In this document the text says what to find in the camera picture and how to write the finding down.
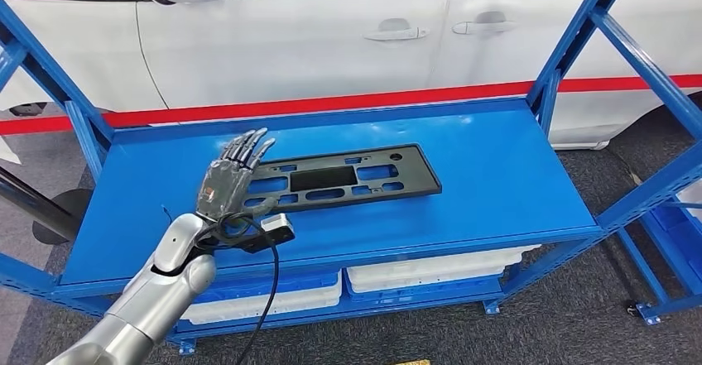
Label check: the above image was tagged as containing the black stanchion post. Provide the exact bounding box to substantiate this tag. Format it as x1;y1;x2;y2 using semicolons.
31;188;94;246

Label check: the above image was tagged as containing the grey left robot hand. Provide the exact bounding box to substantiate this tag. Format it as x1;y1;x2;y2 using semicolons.
195;127;278;223

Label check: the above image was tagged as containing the blue metal shelf rack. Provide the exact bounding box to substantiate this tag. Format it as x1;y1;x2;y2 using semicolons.
617;186;702;326
0;0;702;355

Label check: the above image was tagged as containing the chrome stanchion post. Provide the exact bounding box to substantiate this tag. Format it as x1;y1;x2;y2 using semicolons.
0;165;78;242

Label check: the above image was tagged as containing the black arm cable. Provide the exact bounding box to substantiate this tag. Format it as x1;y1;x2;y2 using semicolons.
195;211;281;365

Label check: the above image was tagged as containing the black plastic plate bracket part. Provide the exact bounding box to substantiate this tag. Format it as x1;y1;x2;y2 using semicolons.
241;142;443;214

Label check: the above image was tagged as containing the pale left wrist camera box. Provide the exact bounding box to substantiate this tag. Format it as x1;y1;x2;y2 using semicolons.
241;213;297;254

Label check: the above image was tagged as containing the white car with red stripe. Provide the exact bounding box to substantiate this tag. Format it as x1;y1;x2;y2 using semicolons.
0;0;702;150

